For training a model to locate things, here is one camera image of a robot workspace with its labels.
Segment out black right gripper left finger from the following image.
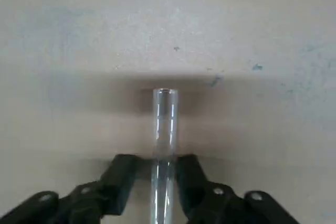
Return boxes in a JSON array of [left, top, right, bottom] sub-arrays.
[[0, 154, 144, 224]]

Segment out clear glass thermometer tube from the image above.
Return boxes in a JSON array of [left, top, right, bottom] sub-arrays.
[[150, 88, 180, 224]]

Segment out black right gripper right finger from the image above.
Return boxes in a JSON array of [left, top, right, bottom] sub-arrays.
[[175, 153, 302, 224]]

